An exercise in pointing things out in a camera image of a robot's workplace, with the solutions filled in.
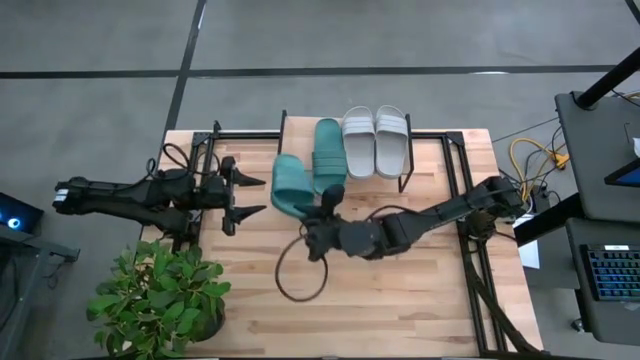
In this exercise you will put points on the black desk beam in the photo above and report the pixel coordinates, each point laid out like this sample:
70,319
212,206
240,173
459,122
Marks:
547,220

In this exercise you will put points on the black pole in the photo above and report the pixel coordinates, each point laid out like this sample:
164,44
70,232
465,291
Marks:
607,80

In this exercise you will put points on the white paper sheet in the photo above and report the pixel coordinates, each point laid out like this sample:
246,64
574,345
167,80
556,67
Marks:
530,255

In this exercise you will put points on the dark grey stand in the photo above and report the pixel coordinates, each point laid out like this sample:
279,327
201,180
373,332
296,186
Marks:
15,300

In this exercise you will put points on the teal rubber slide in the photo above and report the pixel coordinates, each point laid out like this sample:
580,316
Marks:
329,150
290,185

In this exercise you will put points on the backlit keyboard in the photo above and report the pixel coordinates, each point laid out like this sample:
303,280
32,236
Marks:
615,272

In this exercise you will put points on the black computer with blue light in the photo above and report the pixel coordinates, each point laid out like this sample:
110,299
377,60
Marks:
25,212

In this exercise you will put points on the wooden shelf with black frame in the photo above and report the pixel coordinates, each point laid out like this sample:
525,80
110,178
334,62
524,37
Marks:
300,135

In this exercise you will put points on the tablet screen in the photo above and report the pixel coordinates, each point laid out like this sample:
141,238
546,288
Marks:
630,177

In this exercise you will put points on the black aluminium table frame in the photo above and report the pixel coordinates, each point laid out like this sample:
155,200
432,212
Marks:
452,139

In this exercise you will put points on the black power strip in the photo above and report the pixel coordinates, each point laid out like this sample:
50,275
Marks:
540,197

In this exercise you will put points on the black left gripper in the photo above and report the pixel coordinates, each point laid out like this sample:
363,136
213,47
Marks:
215,192

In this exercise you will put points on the grey desk with pole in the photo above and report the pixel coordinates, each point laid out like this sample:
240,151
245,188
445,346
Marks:
595,150

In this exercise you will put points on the grey desk with keyboard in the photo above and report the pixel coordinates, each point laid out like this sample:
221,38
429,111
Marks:
610,320

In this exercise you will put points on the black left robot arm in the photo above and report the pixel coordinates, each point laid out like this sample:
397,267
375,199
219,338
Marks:
115,197

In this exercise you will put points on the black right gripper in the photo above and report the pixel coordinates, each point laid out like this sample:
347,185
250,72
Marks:
332,200

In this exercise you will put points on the green potted plant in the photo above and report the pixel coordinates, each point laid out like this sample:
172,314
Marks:
160,300

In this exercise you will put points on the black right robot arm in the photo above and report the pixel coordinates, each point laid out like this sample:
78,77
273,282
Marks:
430,217

